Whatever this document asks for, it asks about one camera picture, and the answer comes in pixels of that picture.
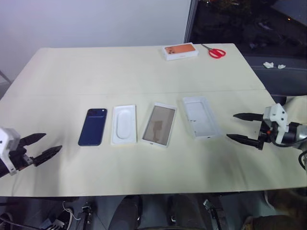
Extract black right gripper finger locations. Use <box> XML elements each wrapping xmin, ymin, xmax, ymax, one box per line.
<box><xmin>233</xmin><ymin>112</ymin><xmax>264</xmax><ymax>122</ymax></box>
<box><xmin>226</xmin><ymin>133</ymin><xmax>265</xmax><ymax>151</ymax></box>

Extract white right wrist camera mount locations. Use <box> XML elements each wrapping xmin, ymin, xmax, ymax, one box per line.
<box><xmin>263</xmin><ymin>103</ymin><xmax>291</xmax><ymax>145</ymax></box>

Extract dark rounded shape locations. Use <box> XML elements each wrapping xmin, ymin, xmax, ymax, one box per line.
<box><xmin>114</xmin><ymin>194</ymin><xmax>144</xmax><ymax>230</ymax></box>

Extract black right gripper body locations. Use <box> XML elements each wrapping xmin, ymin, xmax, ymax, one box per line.
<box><xmin>258</xmin><ymin>114</ymin><xmax>277</xmax><ymax>144</ymax></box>

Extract grey window frame post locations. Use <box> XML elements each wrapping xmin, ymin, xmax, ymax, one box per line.
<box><xmin>184</xmin><ymin>0</ymin><xmax>200</xmax><ymax>45</ymax></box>

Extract orange printed phone box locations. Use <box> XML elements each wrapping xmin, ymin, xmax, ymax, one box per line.
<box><xmin>163</xmin><ymin>43</ymin><xmax>200</xmax><ymax>62</ymax></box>

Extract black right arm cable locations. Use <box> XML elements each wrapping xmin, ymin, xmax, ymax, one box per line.
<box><xmin>273</xmin><ymin>140</ymin><xmax>307</xmax><ymax>173</ymax></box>

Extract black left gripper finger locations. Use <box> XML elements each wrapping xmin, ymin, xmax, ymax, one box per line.
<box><xmin>20</xmin><ymin>133</ymin><xmax>47</xmax><ymax>148</ymax></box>
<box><xmin>33</xmin><ymin>145</ymin><xmax>63</xmax><ymax>167</ymax></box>

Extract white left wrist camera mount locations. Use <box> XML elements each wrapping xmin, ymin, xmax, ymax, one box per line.
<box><xmin>0</xmin><ymin>127</ymin><xmax>22</xmax><ymax>177</ymax></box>

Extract red handled scissors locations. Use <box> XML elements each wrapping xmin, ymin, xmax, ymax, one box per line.
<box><xmin>201</xmin><ymin>43</ymin><xmax>227</xmax><ymax>59</ymax></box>

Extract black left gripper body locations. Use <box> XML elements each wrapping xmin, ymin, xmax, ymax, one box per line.
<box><xmin>9</xmin><ymin>143</ymin><xmax>35</xmax><ymax>172</ymax></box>

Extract grey metal clamp bracket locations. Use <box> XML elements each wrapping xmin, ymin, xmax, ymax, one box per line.
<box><xmin>203</xmin><ymin>198</ymin><xmax>227</xmax><ymax>230</ymax></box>

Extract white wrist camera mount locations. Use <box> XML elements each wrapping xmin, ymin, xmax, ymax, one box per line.
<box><xmin>0</xmin><ymin>127</ymin><xmax>22</xmax><ymax>177</ymax></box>
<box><xmin>263</xmin><ymin>103</ymin><xmax>291</xmax><ymax>145</ymax></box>

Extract white moulded tray insert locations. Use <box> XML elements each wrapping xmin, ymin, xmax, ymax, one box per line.
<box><xmin>110</xmin><ymin>103</ymin><xmax>138</xmax><ymax>146</ymax></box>

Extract dark blue smartphone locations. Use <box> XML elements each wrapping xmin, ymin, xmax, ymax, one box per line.
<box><xmin>77</xmin><ymin>108</ymin><xmax>108</xmax><ymax>147</ymax></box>

